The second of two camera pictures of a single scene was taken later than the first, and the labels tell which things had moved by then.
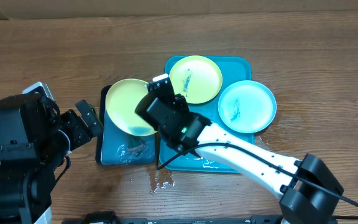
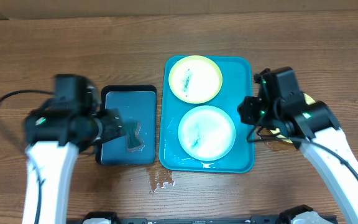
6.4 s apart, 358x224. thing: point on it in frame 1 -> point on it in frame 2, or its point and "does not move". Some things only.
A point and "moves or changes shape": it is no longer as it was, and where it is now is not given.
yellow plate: (122, 98) -> (309, 101)
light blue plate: (247, 106) moves or changes shape
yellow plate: (198, 78) does not move
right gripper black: (182, 100) -> (247, 111)
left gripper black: (73, 121) -> (114, 126)
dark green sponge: (134, 143) does not move
